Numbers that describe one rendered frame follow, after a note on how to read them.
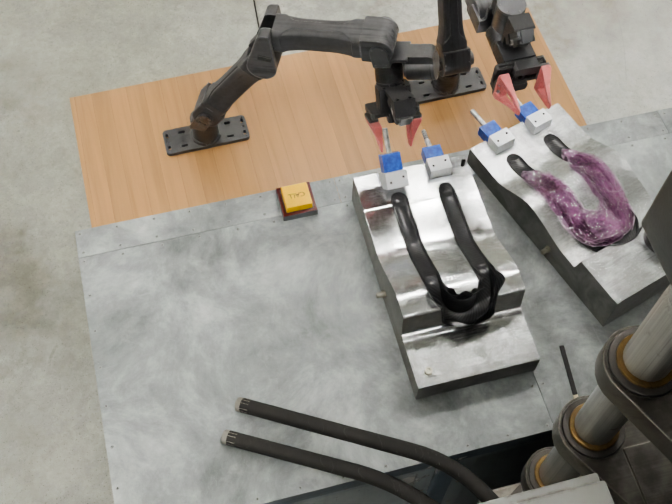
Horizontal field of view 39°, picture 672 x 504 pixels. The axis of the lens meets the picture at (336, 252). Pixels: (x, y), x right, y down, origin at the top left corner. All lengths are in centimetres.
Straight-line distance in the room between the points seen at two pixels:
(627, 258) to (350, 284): 59
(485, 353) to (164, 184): 83
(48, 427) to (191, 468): 102
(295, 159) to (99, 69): 144
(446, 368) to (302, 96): 80
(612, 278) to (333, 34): 76
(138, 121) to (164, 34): 129
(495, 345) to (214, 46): 193
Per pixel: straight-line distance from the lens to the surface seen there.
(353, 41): 184
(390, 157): 205
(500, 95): 188
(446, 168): 208
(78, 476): 280
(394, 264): 197
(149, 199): 219
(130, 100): 237
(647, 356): 117
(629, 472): 146
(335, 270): 206
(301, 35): 188
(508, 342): 196
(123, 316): 205
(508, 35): 186
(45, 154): 333
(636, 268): 205
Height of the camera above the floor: 262
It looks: 61 degrees down
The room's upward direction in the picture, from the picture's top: 2 degrees clockwise
